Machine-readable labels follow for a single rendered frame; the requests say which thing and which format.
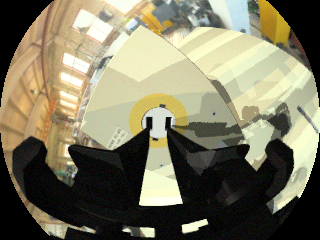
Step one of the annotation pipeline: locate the white cylinder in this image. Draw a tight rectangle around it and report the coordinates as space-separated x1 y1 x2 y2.
141 104 176 139

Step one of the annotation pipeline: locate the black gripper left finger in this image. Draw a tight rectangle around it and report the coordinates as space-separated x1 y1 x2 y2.
68 128 149 205

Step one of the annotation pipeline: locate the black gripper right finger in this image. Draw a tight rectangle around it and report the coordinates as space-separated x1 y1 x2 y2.
167 128 249 203

